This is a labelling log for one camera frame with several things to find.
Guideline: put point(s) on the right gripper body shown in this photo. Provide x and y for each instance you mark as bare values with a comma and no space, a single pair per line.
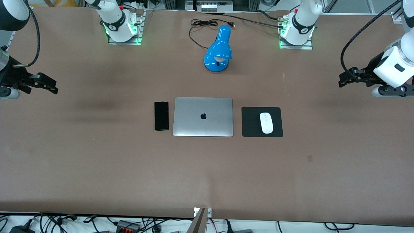
9,75

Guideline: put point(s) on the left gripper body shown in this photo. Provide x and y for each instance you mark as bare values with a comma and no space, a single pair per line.
372,67

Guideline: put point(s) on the white computer mouse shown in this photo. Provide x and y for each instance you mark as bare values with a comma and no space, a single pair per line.
266,123

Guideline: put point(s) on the black smartphone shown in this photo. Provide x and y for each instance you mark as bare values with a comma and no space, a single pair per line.
161,116

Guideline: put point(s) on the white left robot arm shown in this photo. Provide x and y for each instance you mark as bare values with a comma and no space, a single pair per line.
304,19

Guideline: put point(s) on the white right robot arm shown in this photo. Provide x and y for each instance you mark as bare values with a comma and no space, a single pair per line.
113,19

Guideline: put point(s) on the black mouse pad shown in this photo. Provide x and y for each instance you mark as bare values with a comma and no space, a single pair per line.
250,123

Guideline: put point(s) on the blue desk lamp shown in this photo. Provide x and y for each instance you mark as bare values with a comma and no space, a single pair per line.
218,48

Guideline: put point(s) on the black power adapter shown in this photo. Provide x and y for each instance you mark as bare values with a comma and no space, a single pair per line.
21,229

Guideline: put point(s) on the silver laptop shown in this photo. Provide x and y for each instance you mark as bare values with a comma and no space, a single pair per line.
202,117

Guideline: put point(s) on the white socket box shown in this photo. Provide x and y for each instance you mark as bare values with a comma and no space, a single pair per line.
210,5

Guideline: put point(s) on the black power strip orange switches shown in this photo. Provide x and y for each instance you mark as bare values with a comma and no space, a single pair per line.
127,226

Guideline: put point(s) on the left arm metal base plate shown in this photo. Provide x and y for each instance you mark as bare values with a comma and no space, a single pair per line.
307,45

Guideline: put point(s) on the aluminium frame corner profile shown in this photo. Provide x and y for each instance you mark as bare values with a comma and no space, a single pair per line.
397,16

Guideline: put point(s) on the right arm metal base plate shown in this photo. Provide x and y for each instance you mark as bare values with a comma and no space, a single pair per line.
124,41

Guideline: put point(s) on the grey post with white bracket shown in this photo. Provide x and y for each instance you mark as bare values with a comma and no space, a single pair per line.
200,223

